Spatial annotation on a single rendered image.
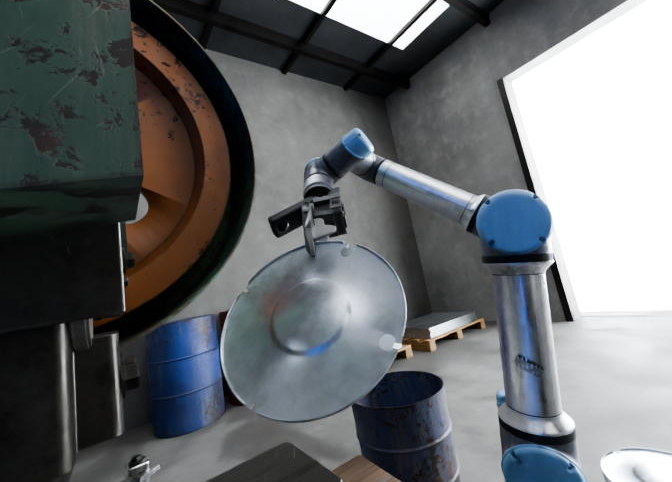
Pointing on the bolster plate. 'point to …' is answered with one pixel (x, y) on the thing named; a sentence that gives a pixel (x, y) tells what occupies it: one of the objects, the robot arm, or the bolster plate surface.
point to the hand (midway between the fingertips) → (310, 254)
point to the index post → (136, 465)
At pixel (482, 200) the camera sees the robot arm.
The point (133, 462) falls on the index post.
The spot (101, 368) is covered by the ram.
